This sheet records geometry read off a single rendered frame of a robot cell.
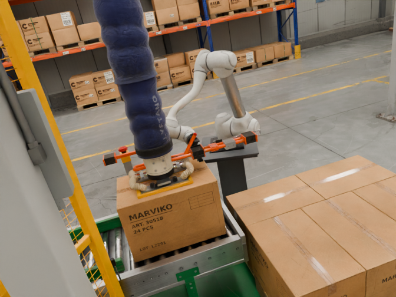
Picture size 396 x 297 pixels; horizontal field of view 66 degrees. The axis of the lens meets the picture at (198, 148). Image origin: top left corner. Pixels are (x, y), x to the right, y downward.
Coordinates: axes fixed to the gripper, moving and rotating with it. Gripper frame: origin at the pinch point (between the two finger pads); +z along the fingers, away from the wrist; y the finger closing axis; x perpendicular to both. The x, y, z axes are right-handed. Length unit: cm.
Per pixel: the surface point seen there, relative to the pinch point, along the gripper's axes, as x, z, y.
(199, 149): 0.0, 2.4, -1.7
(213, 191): -0.4, 19.2, 19.6
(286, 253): -29, 50, 54
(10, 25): 65, 43, -87
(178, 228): 25.0, 19.1, 37.5
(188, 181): 12.0, 13.9, 10.9
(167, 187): 25.5, 14.1, 10.9
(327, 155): -177, -122, 108
